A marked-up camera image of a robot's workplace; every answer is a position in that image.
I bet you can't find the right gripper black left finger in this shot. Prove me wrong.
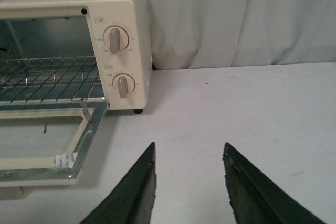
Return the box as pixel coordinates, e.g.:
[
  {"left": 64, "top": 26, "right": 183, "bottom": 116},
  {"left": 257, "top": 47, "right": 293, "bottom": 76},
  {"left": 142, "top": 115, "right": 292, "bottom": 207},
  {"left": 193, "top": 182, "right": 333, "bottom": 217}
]
[{"left": 82, "top": 142, "right": 157, "bottom": 223}]

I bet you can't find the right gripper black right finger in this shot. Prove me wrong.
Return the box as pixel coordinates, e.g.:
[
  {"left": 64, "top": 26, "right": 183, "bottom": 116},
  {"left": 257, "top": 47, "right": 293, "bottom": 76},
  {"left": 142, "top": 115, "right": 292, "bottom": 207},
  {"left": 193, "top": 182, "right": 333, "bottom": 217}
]
[{"left": 223, "top": 142, "right": 323, "bottom": 223}]

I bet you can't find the glass oven door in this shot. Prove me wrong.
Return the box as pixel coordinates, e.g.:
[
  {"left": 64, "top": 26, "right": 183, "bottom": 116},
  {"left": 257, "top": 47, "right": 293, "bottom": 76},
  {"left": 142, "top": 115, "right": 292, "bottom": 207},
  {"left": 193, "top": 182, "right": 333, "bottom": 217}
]
[{"left": 1, "top": 100, "right": 107, "bottom": 200}]

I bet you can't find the cream Toshiba toaster oven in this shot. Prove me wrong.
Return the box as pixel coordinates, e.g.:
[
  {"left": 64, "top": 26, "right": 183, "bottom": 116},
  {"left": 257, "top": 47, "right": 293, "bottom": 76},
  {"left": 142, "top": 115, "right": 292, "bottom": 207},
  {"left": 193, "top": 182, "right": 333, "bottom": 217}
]
[{"left": 1, "top": 0, "right": 152, "bottom": 114}]

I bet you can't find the beige lower timer knob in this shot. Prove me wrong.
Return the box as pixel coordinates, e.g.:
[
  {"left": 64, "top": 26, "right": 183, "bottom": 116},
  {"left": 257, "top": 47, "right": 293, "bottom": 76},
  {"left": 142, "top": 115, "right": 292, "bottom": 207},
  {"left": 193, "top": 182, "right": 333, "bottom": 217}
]
[{"left": 112, "top": 73, "right": 135, "bottom": 99}]

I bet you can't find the beige upper temperature knob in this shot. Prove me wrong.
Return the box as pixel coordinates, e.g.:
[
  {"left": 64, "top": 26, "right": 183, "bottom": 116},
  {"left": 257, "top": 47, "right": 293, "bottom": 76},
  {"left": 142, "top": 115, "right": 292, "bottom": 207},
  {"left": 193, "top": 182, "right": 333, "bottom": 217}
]
[{"left": 103, "top": 26, "right": 129, "bottom": 54}]

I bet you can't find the white background curtain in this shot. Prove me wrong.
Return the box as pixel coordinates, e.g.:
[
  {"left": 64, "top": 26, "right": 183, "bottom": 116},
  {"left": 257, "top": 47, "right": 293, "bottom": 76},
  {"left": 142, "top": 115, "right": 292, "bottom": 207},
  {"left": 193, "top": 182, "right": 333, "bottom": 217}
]
[{"left": 149, "top": 0, "right": 335, "bottom": 70}]

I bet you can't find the wire oven rack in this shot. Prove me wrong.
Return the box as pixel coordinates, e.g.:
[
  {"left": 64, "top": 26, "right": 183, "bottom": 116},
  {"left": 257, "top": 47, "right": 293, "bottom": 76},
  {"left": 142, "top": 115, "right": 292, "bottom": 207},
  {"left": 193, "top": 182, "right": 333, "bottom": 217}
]
[{"left": 1, "top": 56, "right": 105, "bottom": 105}]

